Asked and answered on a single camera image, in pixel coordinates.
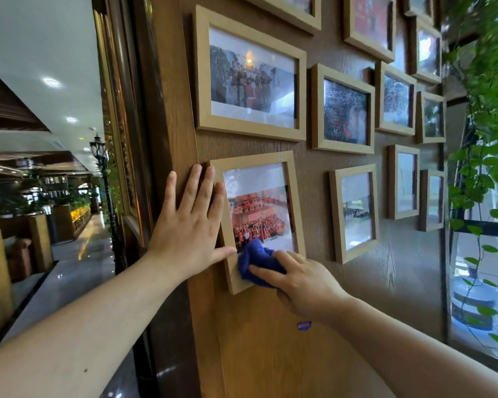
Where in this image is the person's right hand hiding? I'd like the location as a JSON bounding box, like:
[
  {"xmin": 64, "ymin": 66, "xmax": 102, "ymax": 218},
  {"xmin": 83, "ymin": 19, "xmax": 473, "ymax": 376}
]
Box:
[{"xmin": 248, "ymin": 250, "xmax": 354, "ymax": 328}]

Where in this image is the person's left hand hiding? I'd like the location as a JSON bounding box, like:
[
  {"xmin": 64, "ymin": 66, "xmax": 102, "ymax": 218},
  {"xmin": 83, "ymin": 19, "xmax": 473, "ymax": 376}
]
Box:
[{"xmin": 147, "ymin": 164, "xmax": 237, "ymax": 282}]

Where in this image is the red crowd photo frame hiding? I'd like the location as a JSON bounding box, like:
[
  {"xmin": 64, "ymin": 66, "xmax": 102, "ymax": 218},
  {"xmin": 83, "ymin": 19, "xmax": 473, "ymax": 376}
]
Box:
[{"xmin": 209, "ymin": 151, "xmax": 307, "ymax": 296}]

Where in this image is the lined-up people photo frame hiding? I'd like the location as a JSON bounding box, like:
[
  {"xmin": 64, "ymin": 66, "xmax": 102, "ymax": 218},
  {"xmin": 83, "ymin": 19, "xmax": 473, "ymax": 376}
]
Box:
[{"xmin": 329, "ymin": 163, "xmax": 380, "ymax": 265}]

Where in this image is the small orange picture photo frame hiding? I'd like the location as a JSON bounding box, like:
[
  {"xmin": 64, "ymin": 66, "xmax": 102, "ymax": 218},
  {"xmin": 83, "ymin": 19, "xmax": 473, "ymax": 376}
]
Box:
[{"xmin": 388, "ymin": 144, "xmax": 421, "ymax": 221}]

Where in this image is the frame with dark group photo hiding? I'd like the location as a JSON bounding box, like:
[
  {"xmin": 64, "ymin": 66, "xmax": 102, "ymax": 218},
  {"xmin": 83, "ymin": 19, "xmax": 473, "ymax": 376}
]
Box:
[{"xmin": 311, "ymin": 63, "xmax": 376, "ymax": 155}]

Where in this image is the group of wooden photo frames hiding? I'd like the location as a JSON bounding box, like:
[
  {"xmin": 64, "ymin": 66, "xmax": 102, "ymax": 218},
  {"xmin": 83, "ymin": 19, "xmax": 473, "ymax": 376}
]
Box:
[{"xmin": 236, "ymin": 0, "xmax": 447, "ymax": 233}]

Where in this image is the person's left forearm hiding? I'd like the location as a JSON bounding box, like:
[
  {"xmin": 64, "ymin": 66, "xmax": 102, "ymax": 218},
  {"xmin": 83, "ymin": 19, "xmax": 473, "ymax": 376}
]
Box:
[{"xmin": 0, "ymin": 250, "xmax": 188, "ymax": 398}]

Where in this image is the person's right forearm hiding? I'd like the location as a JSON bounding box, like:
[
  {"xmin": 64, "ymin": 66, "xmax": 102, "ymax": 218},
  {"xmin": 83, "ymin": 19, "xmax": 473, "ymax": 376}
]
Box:
[{"xmin": 330, "ymin": 297, "xmax": 498, "ymax": 398}]

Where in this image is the carved wooden door panel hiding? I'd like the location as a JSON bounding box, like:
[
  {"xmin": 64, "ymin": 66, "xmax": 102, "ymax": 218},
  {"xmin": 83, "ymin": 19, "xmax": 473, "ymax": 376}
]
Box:
[{"xmin": 92, "ymin": 0, "xmax": 154, "ymax": 249}]

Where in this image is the large blue water bottle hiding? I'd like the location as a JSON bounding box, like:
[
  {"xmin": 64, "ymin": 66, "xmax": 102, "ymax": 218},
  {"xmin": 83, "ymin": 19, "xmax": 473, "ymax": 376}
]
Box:
[{"xmin": 450, "ymin": 265, "xmax": 498, "ymax": 332}]

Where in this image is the black framed window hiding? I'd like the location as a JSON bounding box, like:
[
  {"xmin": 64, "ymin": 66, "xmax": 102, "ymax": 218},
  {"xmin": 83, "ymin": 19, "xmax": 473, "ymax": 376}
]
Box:
[{"xmin": 444, "ymin": 99, "xmax": 498, "ymax": 361}]

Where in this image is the green vine plant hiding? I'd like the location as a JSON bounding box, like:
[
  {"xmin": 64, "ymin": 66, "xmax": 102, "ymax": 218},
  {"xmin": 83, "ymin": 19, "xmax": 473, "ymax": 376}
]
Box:
[{"xmin": 444, "ymin": 0, "xmax": 498, "ymax": 357}]

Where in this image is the black lamp post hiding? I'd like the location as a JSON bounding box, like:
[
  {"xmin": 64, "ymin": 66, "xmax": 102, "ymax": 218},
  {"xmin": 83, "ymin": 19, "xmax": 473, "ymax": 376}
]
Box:
[{"xmin": 89, "ymin": 132, "xmax": 125, "ymax": 274}]

